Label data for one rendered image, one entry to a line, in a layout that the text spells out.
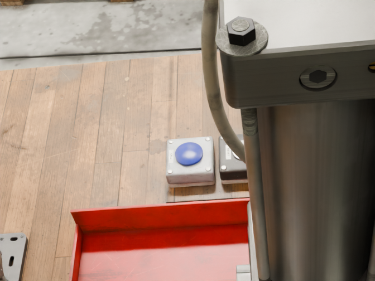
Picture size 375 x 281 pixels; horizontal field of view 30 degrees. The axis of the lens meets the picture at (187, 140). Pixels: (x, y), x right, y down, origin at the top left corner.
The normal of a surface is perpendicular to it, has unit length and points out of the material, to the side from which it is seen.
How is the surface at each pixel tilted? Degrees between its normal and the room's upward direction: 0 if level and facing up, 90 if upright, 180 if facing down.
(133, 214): 90
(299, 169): 90
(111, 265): 0
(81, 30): 0
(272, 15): 0
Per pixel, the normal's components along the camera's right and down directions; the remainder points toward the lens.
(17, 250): -0.13, -0.62
